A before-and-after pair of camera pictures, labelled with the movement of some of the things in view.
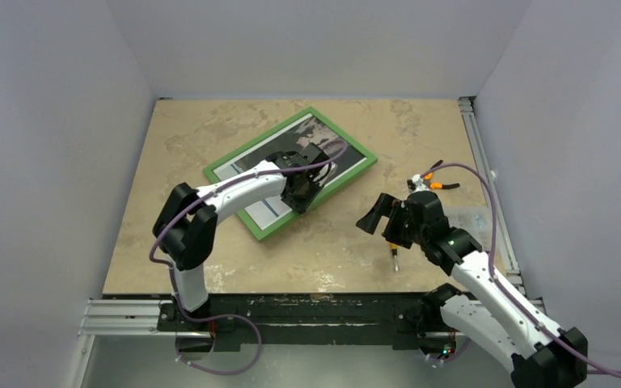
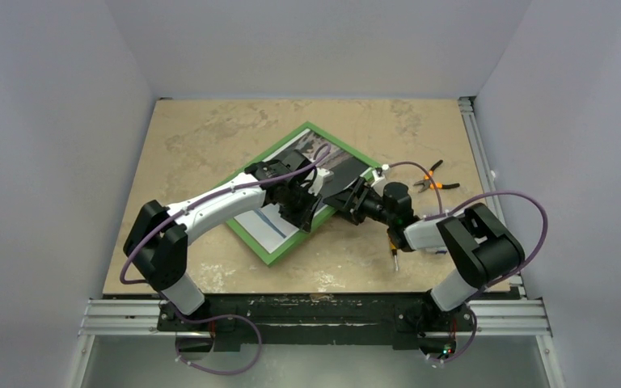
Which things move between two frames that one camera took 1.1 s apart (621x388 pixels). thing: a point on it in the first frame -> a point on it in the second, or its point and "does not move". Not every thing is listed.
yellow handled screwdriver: (394, 250) does not move
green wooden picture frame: (262, 234) -> (271, 258)
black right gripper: (392, 225) -> (353, 200)
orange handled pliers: (437, 185) does not move
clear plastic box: (475, 220) -> (425, 234)
